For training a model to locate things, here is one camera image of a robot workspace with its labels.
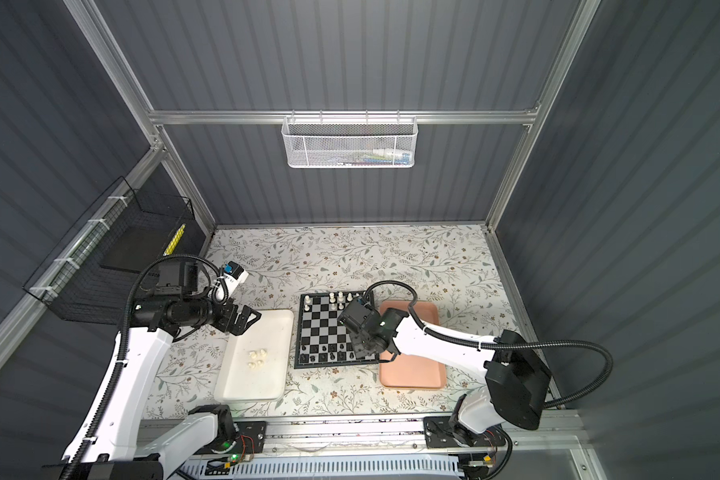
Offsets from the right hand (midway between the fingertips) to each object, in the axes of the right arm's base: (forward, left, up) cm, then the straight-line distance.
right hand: (365, 344), depth 82 cm
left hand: (+3, +31, +14) cm, 34 cm away
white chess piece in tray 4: (-3, +30, -5) cm, 31 cm away
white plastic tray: (-8, +36, -6) cm, 38 cm away
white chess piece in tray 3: (-4, +32, -5) cm, 33 cm away
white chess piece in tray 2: (-1, +30, -5) cm, 30 cm away
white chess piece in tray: (-1, +33, -4) cm, 33 cm away
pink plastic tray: (-5, -13, -7) cm, 16 cm away
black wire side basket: (+7, +64, +24) cm, 68 cm away
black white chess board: (+3, +13, -6) cm, 15 cm away
